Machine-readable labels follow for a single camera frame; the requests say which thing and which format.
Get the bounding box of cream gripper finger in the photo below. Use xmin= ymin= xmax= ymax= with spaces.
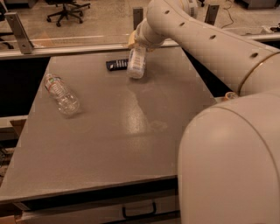
xmin=128 ymin=31 xmax=136 ymax=49

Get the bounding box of black office chair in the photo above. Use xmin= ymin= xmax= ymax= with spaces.
xmin=45 ymin=0 xmax=91 ymax=27

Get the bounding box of metal bracket post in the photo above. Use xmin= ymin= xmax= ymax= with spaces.
xmin=205 ymin=5 xmax=220 ymax=25
xmin=133 ymin=7 xmax=144 ymax=29
xmin=5 ymin=12 xmax=34 ymax=54

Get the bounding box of grey drawer cabinet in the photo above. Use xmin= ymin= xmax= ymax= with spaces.
xmin=16 ymin=185 xmax=180 ymax=224

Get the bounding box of right metal bracket post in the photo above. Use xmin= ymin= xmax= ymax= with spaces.
xmin=205 ymin=5 xmax=220 ymax=25

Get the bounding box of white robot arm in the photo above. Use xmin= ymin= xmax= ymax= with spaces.
xmin=130 ymin=0 xmax=280 ymax=224

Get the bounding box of middle metal bracket post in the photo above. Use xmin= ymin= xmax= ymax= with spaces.
xmin=133 ymin=7 xmax=144 ymax=29

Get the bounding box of roll of tan tape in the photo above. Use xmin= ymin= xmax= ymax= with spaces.
xmin=225 ymin=92 xmax=239 ymax=101

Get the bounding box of left metal bracket post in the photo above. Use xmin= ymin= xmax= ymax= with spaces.
xmin=5 ymin=12 xmax=34 ymax=54

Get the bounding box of blue label plastic bottle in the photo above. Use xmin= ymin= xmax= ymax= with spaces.
xmin=127 ymin=46 xmax=146 ymax=79

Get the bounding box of clear crushed plastic bottle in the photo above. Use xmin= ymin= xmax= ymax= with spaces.
xmin=44 ymin=73 xmax=80 ymax=116

